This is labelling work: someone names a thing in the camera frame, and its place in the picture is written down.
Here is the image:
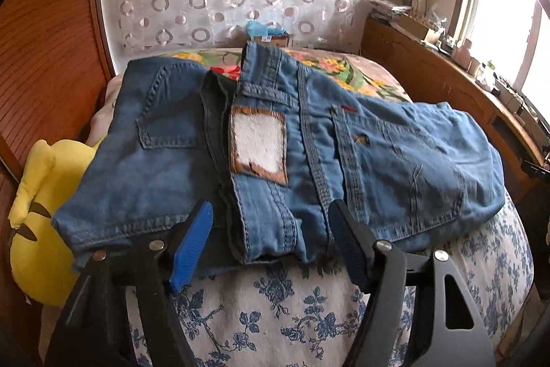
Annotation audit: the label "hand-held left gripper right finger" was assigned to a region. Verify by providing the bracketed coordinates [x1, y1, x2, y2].
[327, 199, 497, 367]

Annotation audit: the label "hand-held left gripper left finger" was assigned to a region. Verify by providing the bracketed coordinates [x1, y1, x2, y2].
[45, 199, 214, 367]

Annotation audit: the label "blue denim pants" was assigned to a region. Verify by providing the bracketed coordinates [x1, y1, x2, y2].
[52, 41, 505, 277]

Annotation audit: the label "blue floral bedsheet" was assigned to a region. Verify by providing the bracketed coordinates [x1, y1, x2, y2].
[124, 191, 536, 367]

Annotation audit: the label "yellow plush toy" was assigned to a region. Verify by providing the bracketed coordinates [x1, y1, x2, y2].
[9, 139, 106, 305]

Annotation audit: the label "cream pink cloth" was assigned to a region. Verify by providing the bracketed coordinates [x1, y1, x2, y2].
[86, 75, 124, 145]

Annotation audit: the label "yellow red flowered blanket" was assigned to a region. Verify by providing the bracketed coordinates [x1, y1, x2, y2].
[157, 48, 411, 103]

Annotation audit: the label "long wooden cabinet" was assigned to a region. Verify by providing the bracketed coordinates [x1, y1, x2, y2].
[360, 12, 550, 200]

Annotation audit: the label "small cardboard box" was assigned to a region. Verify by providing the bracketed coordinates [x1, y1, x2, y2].
[248, 31, 289, 48]

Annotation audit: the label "row of small sill items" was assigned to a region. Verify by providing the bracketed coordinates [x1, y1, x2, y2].
[438, 34, 550, 136]

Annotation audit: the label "open cardboard box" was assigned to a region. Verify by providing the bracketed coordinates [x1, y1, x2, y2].
[399, 12, 444, 44]

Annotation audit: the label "stack of papers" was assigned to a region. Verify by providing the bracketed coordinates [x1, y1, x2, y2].
[367, 0, 412, 22]

